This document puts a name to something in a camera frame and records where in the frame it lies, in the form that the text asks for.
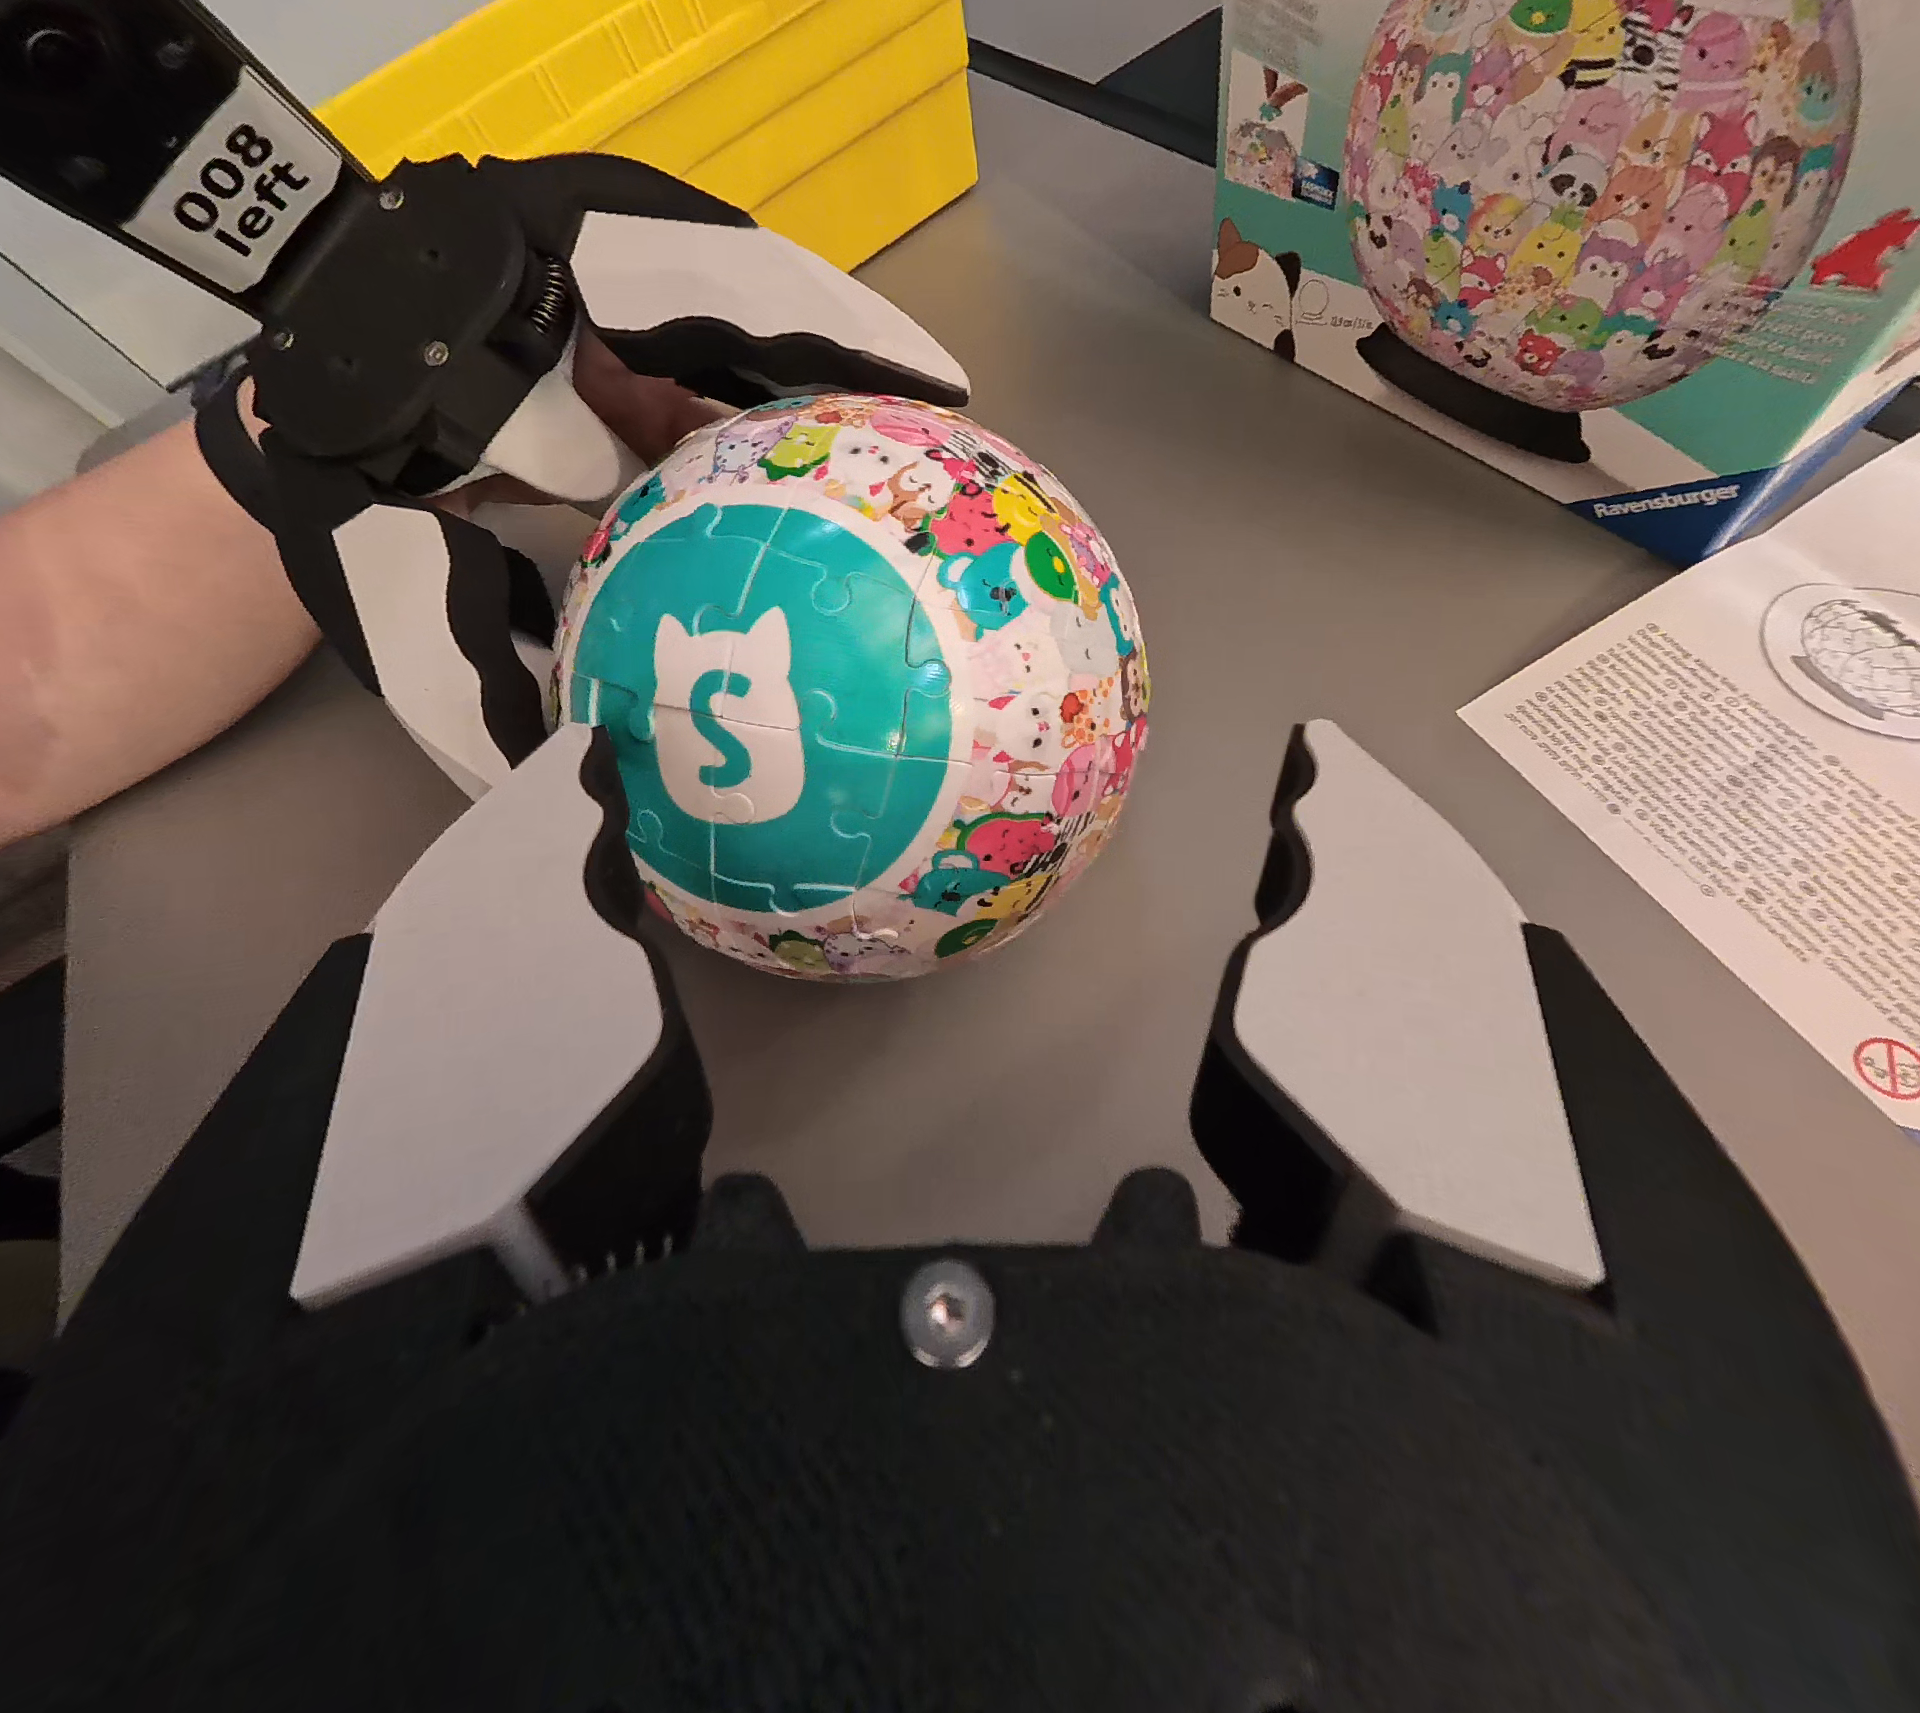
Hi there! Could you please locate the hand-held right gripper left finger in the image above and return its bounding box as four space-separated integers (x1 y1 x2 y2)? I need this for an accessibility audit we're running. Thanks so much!
288 720 718 1310

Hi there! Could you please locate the person's left hand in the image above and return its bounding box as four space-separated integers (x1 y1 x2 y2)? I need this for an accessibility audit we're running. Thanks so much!
575 331 747 463

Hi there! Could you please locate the white instruction leaflet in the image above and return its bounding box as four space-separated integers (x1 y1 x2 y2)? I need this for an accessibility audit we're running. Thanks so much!
1458 436 1920 1136

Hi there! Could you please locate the puzzle ball cardboard box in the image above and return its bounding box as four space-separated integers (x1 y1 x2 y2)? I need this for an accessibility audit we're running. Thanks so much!
1206 0 1920 567

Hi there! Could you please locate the colourful puzzle ball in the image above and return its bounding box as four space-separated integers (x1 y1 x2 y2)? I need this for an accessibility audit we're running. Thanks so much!
552 390 1155 983

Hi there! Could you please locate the yellow plastic bin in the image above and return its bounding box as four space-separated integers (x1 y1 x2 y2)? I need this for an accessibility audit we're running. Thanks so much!
316 0 980 274

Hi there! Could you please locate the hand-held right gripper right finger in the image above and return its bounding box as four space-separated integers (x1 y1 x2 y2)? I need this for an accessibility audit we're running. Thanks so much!
1188 717 1612 1296

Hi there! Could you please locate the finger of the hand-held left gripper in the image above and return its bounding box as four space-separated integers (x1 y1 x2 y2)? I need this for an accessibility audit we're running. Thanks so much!
569 204 976 412
332 507 559 803

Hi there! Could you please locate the person's left forearm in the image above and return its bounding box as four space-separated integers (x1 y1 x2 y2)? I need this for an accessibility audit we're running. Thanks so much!
0 408 330 843

